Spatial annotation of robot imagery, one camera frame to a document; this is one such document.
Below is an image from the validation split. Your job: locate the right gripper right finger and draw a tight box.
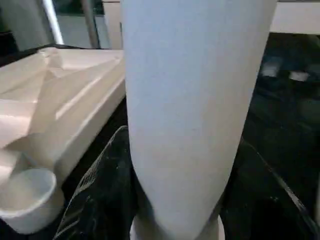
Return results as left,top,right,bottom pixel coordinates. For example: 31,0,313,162
220,141,315,240

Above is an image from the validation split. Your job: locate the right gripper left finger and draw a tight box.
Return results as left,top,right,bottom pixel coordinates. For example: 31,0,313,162
52,125,146,240

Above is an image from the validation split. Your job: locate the white plastic table top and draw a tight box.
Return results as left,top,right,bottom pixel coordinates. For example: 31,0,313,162
0,46,127,236

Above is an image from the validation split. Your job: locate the white plastic table leg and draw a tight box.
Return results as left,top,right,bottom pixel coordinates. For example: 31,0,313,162
120,0,278,240

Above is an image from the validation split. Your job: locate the black work mat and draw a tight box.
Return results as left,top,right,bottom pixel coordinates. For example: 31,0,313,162
57,32,320,240

